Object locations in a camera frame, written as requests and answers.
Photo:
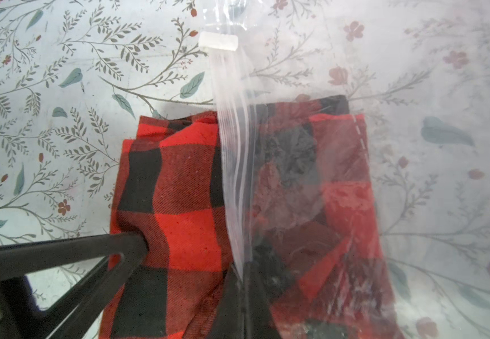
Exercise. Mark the clear plastic vacuum bag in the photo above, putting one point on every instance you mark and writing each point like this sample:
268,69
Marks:
419,73

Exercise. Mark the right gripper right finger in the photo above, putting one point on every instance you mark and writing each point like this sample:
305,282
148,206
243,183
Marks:
258,320

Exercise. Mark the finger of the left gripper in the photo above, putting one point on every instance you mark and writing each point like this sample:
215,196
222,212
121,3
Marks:
59,288

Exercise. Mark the red black plaid shirt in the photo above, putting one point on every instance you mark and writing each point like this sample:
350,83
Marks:
185,212

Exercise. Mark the white bag zipper slider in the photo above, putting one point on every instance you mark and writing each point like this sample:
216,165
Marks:
218,41

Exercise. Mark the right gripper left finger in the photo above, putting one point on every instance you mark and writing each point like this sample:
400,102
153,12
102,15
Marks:
229,319

